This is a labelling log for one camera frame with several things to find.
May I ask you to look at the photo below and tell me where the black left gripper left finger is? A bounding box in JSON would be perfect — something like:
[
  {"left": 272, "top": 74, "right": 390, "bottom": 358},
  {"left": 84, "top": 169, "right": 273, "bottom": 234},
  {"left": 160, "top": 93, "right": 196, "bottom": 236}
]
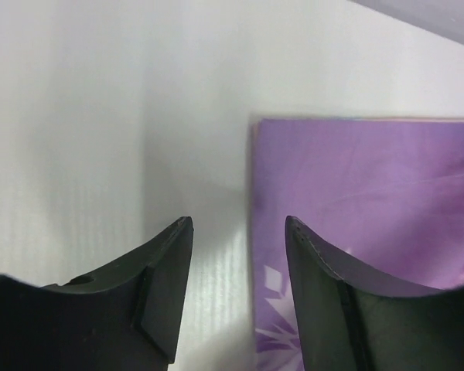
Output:
[{"left": 0, "top": 216, "right": 193, "bottom": 370}]

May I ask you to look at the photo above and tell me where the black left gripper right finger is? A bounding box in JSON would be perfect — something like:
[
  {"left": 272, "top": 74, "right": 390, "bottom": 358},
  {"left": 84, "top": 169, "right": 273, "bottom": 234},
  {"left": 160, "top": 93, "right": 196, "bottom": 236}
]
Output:
[{"left": 285, "top": 216, "right": 464, "bottom": 370}]

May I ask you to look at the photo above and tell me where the purple printed cloth placemat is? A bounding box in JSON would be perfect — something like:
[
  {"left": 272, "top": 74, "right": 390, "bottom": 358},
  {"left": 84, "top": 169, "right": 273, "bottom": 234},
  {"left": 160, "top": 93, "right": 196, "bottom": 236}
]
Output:
[{"left": 251, "top": 118, "right": 464, "bottom": 370}]

